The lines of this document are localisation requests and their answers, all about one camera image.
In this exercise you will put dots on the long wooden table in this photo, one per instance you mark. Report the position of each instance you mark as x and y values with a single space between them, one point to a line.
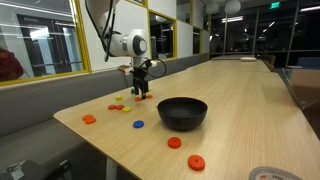
233 65

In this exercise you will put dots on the white flat object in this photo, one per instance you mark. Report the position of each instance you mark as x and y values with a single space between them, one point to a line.
248 59

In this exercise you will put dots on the medium yellow framed window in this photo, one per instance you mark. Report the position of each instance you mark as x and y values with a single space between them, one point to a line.
163 36

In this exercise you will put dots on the short wooden table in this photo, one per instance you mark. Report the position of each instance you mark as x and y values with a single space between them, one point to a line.
230 57

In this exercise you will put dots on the narrow yellow framed window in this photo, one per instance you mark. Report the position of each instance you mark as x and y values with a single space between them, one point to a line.
196 40

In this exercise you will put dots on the gray upholstered bench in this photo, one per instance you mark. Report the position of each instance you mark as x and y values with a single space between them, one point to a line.
50 100

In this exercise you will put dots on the wooden chair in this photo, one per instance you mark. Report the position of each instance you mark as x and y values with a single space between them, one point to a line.
305 88
270 61

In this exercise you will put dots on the orange wooden disc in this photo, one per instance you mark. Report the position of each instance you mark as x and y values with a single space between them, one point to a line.
150 96
91 121
174 142
87 117
137 99
111 107
120 107
196 162

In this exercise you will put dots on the white table leg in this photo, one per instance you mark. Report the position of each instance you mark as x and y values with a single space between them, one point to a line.
111 170

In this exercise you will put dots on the large yellow framed window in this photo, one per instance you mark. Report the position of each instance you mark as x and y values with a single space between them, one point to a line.
40 43

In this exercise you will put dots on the black clamp device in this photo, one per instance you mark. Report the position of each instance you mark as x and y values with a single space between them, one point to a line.
30 171

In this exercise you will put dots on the yellow wooden cube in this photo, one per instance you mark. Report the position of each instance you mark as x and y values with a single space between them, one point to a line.
118 98
149 90

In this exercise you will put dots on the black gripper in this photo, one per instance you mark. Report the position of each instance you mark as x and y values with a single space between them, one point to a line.
140 76

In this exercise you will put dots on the green exit sign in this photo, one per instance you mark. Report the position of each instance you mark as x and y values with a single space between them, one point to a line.
275 5

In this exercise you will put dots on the yellow wooden disc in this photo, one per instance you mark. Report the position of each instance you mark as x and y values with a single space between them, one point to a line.
156 105

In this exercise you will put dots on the person in red top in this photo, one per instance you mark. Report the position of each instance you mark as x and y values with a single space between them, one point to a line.
8 66

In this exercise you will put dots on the gray tape roll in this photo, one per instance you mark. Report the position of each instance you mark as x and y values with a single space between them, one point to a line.
266 174

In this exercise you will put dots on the blue wooden disc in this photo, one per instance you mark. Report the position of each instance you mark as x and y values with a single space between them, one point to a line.
138 124

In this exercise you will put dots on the black bowl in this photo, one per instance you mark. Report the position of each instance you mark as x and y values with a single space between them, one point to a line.
181 116

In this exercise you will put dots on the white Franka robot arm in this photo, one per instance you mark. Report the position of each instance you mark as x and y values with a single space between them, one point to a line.
133 45

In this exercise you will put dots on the white round pendant lamp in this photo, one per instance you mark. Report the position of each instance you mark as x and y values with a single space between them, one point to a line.
212 8
232 6

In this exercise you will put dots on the ceiling light strip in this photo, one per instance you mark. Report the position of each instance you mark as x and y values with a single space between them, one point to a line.
232 19

